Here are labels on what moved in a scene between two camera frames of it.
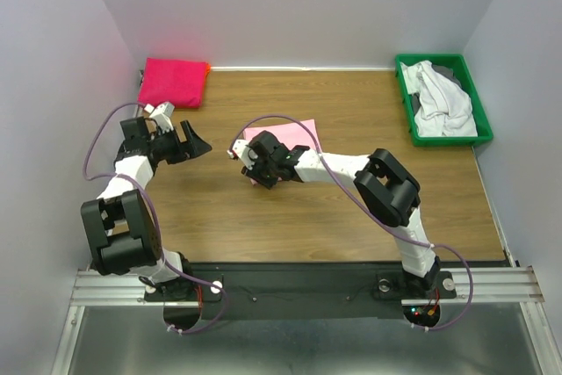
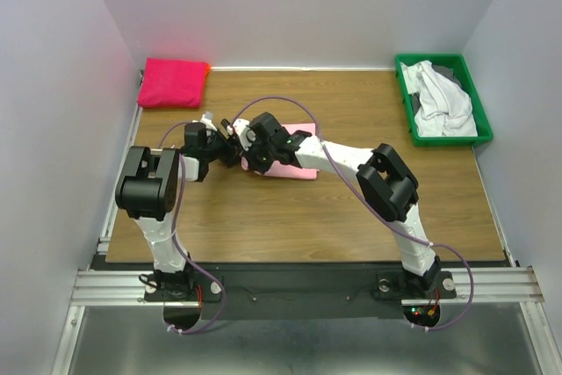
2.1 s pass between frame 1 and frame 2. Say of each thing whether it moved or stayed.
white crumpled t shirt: stayed
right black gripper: moved
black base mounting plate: stayed
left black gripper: moved
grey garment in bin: stayed
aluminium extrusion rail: stayed
